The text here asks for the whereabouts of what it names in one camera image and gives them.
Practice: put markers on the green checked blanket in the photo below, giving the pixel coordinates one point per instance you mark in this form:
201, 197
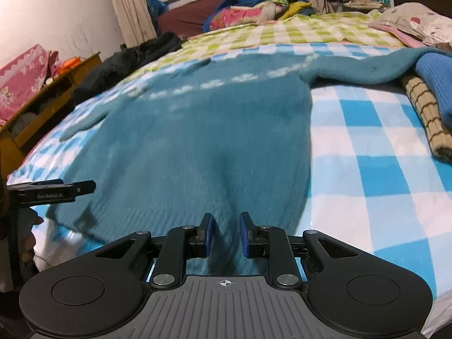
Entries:
282, 31

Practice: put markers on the beige curtain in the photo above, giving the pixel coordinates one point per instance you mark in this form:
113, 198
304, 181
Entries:
130, 7

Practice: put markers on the pink floral quilt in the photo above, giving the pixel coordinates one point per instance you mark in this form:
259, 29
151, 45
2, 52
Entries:
236, 16

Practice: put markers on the teal fuzzy sweater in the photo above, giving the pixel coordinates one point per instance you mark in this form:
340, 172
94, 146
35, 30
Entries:
212, 130

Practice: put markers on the orange cloth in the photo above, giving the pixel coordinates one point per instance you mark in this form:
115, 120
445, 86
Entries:
69, 64

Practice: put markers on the blue knit sweater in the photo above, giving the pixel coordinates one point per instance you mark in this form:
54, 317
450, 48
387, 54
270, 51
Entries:
438, 84

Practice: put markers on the white dotted pillow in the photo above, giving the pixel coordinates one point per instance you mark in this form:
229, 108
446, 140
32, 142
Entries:
416, 17

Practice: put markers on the maroon sofa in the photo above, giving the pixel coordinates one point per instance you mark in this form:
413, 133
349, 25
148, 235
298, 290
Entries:
190, 14

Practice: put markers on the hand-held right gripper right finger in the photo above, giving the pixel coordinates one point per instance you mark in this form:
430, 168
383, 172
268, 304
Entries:
243, 235

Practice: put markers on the pink floral cushion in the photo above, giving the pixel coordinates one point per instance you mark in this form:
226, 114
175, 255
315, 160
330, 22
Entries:
21, 77

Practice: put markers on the yellow cloth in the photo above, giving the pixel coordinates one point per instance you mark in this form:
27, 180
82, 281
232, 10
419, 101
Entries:
298, 9

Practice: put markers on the wooden cabinet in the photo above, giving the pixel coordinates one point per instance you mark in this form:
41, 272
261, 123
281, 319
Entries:
60, 84

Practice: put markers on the black clothes pile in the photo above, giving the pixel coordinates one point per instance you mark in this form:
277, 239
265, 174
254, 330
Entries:
116, 63

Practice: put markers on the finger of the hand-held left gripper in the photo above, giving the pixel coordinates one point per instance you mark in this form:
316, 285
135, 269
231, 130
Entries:
83, 188

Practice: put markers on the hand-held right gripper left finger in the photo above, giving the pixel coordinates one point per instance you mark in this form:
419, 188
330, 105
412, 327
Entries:
209, 233

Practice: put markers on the pink cloth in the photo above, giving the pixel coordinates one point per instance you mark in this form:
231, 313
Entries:
399, 33

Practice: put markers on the blue plastic bag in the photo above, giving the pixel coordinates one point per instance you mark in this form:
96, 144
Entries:
155, 7

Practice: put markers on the beige striped sweater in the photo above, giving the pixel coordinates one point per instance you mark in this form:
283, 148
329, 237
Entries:
423, 113

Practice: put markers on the person's left hand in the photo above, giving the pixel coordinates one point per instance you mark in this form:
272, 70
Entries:
28, 243

